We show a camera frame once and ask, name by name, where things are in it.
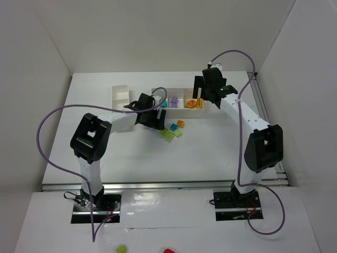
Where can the green lego on foreground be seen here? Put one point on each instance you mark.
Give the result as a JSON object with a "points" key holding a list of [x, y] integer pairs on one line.
{"points": [[121, 249]]}

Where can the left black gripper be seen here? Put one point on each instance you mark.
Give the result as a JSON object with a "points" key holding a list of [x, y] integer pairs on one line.
{"points": [[157, 122]]}

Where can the aluminium rail front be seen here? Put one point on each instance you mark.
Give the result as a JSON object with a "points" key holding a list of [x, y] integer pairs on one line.
{"points": [[116, 187]]}

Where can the small white divided tray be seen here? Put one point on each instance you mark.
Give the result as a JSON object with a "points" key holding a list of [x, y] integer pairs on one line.
{"points": [[120, 97]]}

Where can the small orange lego brick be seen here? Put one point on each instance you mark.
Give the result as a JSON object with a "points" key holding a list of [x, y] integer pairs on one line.
{"points": [[180, 124]]}

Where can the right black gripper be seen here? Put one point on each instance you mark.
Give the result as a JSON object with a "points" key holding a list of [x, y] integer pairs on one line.
{"points": [[198, 86]]}

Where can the small teal lego brick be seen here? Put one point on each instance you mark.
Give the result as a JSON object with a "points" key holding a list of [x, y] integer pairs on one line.
{"points": [[173, 127]]}

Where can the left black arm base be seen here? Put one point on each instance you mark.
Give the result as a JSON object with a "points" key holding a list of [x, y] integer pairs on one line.
{"points": [[110, 206]]}

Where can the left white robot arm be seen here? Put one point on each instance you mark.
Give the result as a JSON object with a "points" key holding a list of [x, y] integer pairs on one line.
{"points": [[91, 137]]}

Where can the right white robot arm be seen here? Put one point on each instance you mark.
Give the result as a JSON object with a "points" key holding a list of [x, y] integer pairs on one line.
{"points": [[260, 143]]}

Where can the light green small brick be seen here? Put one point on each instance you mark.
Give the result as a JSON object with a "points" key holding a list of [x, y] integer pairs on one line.
{"points": [[177, 133]]}

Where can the green lego brick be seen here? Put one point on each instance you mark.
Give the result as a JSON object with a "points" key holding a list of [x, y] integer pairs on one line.
{"points": [[168, 136], [164, 132]]}

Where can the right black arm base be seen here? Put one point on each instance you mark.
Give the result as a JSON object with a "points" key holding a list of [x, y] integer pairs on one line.
{"points": [[228, 209]]}

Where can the orange oval lego piece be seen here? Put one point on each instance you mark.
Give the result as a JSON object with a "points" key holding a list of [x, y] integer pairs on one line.
{"points": [[190, 104]]}

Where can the large white three-compartment tray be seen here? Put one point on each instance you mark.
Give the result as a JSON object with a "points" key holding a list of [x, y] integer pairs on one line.
{"points": [[182, 111]]}

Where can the red object at bottom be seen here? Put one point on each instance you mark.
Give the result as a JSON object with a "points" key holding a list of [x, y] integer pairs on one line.
{"points": [[168, 251]]}

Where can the yellow orange lego brick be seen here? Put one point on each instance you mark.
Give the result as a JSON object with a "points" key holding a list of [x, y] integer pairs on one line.
{"points": [[199, 103]]}

